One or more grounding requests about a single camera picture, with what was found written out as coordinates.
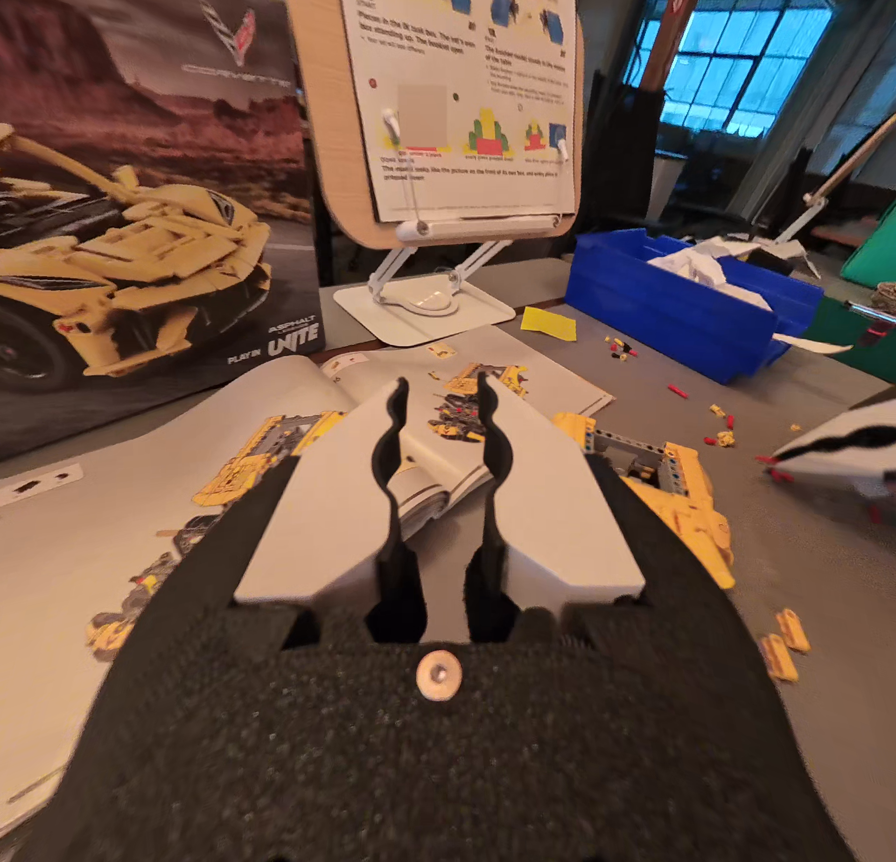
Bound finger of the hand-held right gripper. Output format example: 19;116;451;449
773;444;896;500
769;399;896;458

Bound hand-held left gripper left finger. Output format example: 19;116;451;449
233;378;428;645

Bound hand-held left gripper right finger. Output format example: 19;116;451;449
465;371;646;645

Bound yellow toy brick car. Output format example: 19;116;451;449
553;413;736;590

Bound grey desk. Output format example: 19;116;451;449
0;256;896;862

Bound scattered small brick pieces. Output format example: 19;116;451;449
605;336;802;450

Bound green plastic tote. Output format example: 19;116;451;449
839;200;896;290

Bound yellow paper note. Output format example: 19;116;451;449
520;307;578;343

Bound blue storage bin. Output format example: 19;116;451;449
564;228;826;385

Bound open instruction booklet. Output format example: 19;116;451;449
0;324;616;828

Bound crumpled white paper bags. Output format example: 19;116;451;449
647;238;855;355

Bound white stand with wooden board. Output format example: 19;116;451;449
777;113;896;245

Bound brown wooden pillar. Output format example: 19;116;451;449
640;0;709;93

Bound toy car set box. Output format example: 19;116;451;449
0;0;326;460

